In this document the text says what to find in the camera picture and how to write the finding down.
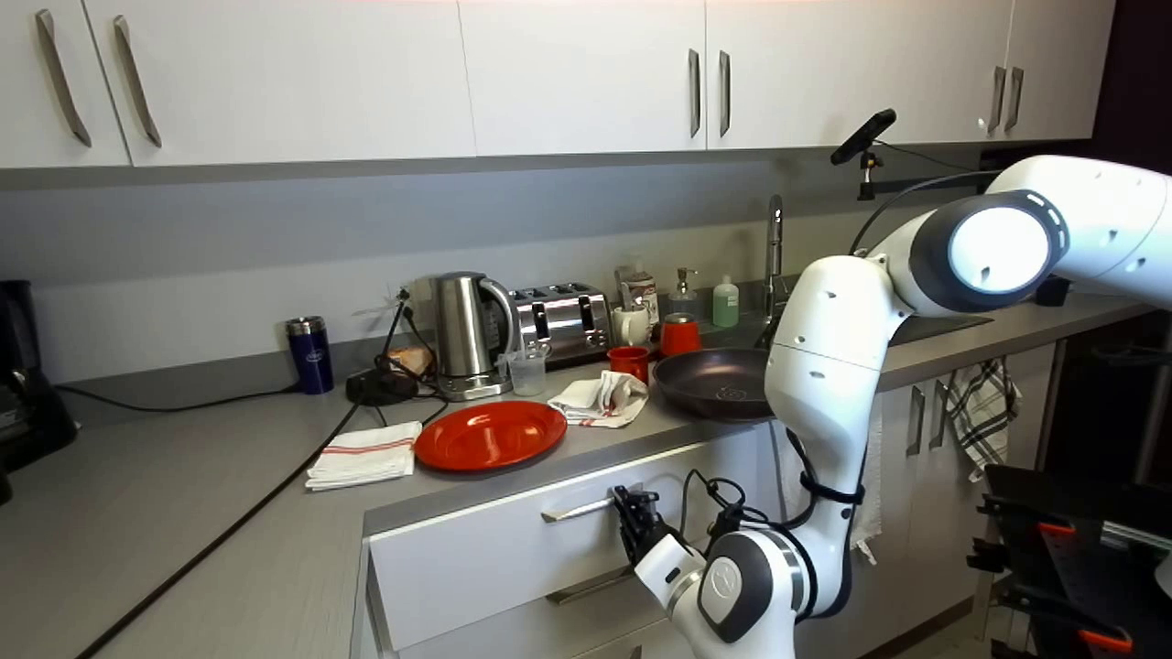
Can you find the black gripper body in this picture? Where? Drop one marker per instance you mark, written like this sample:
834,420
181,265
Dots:
644,531

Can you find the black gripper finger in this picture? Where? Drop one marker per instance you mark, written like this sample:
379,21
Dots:
640,494
619,498

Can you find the silver top drawer handle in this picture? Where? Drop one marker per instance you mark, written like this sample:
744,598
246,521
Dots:
577,511

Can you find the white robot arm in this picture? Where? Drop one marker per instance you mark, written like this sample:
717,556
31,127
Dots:
1074,216

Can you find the crumpled white cloth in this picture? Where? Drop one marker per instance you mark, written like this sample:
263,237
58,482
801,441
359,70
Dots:
610,400

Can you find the red mug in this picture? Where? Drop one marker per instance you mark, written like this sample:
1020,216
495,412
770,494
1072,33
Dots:
629,361

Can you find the black frying pan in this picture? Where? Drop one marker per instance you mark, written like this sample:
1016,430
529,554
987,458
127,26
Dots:
717,382

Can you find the red plate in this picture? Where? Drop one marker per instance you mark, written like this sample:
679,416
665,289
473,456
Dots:
489,436

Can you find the white mug with cutlery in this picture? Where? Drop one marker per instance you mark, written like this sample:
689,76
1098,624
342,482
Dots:
630,322

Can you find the silver four-slot toaster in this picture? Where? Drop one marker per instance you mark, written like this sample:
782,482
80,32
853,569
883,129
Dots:
568,320

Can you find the green soap bottle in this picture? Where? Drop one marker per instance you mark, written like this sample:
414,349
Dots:
727,303

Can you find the white hanging towel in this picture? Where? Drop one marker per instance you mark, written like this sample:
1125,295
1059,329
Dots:
873,487

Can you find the stainless steel kettle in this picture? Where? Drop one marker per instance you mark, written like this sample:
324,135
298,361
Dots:
473,328

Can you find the silver sink faucet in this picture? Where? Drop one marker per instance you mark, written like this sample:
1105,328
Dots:
774,255

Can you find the folded white red-striped cloth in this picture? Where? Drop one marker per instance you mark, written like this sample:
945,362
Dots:
363,456

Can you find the orange lid black cup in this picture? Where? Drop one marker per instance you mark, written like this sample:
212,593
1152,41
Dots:
1054,289

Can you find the black coffee machine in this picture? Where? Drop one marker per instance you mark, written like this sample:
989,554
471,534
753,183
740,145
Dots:
31,412

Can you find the white upper cabinets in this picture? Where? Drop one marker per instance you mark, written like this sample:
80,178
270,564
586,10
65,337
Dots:
278,80

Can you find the black camera stand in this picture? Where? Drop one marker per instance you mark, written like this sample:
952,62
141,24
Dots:
861,152

